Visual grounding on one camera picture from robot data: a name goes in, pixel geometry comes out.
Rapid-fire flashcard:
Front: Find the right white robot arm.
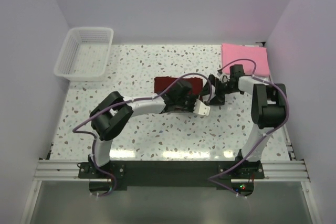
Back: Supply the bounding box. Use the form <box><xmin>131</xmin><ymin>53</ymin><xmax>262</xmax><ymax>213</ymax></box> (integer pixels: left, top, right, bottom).
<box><xmin>202</xmin><ymin>65</ymin><xmax>289</xmax><ymax>178</ymax></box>

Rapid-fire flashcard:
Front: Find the white plastic basket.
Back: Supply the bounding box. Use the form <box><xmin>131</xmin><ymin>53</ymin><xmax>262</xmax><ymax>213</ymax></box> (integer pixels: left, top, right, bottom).
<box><xmin>54</xmin><ymin>27</ymin><xmax>114</xmax><ymax>82</ymax></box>

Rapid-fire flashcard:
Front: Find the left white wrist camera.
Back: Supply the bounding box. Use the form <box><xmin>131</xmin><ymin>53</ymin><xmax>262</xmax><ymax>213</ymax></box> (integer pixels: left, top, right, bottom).
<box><xmin>193</xmin><ymin>99</ymin><xmax>211</xmax><ymax>116</ymax></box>

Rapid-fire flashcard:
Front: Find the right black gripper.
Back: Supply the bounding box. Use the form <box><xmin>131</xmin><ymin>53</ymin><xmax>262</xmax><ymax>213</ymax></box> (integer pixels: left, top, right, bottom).
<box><xmin>198</xmin><ymin>74</ymin><xmax>238</xmax><ymax>106</ymax></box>

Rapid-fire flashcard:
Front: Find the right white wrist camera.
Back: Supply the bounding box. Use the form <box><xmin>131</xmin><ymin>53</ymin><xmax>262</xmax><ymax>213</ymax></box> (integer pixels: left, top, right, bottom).
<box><xmin>218</xmin><ymin>73</ymin><xmax>229</xmax><ymax>83</ymax></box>

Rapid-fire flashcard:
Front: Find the dark red t shirt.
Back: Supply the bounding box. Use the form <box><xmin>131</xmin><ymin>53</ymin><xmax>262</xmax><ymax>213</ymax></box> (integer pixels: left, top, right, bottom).
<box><xmin>154</xmin><ymin>77</ymin><xmax>203</xmax><ymax>99</ymax></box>

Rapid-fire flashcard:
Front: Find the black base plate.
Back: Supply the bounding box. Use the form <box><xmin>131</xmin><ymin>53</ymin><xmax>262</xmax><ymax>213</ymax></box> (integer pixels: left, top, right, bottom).
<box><xmin>77</xmin><ymin>161</ymin><xmax>265</xmax><ymax>196</ymax></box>

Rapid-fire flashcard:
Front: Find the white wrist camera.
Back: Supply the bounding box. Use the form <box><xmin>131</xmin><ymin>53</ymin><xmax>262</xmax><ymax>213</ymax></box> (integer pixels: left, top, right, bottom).
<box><xmin>218</xmin><ymin>73</ymin><xmax>229</xmax><ymax>83</ymax></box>
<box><xmin>193</xmin><ymin>99</ymin><xmax>211</xmax><ymax>116</ymax></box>

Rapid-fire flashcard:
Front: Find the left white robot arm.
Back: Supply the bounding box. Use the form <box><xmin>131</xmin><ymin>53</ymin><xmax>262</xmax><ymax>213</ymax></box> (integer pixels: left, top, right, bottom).
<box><xmin>90</xmin><ymin>80</ymin><xmax>200</xmax><ymax>178</ymax></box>

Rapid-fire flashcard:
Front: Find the folded pink t shirt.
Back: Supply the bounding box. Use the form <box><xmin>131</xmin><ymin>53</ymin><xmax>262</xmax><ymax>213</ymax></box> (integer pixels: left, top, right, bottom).
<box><xmin>220</xmin><ymin>42</ymin><xmax>271</xmax><ymax>77</ymax></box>

